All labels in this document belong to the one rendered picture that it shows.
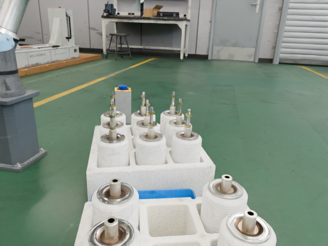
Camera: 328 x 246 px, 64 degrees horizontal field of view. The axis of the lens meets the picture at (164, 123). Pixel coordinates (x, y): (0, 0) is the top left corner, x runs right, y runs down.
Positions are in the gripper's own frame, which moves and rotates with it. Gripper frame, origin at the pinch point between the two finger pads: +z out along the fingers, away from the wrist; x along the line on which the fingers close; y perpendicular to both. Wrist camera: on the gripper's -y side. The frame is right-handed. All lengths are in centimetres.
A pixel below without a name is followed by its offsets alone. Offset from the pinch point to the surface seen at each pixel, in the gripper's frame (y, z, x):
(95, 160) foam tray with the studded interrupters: 13, 68, 41
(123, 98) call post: 7.5, 43.9, 9.2
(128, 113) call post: 5, 50, 6
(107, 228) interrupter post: 5, 75, 82
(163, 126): -9, 56, 20
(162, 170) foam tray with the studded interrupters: -7, 71, 45
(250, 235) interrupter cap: -19, 77, 81
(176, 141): -12, 62, 43
